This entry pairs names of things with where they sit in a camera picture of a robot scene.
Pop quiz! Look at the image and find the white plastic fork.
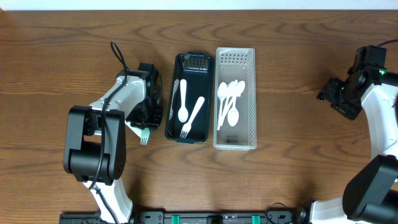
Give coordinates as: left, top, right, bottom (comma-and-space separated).
180, 96, 205, 139

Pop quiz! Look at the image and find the white spoon bowl down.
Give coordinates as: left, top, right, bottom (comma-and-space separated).
228, 96, 239, 127

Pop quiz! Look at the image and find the black plastic basket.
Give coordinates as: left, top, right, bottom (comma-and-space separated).
165, 51, 215, 144

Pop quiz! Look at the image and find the white spoon bowl up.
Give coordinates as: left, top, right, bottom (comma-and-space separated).
218, 82, 228, 128

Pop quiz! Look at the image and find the white spoon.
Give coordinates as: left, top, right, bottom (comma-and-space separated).
217, 80, 246, 130
178, 79, 188, 123
221, 80, 237, 126

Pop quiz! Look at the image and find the mint green plastic fork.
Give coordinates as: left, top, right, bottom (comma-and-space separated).
141, 128, 150, 146

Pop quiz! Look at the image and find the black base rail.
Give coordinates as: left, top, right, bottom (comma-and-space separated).
58, 210, 312, 224

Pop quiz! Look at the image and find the white plastic fork underneath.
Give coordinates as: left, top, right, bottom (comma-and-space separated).
125, 121, 142, 138

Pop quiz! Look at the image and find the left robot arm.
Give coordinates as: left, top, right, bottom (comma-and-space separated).
59, 63, 163, 223

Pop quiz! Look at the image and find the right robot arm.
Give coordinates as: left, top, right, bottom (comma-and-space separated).
308, 69, 397, 223

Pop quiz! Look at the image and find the clear plastic basket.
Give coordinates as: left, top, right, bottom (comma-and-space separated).
213, 47, 257, 151

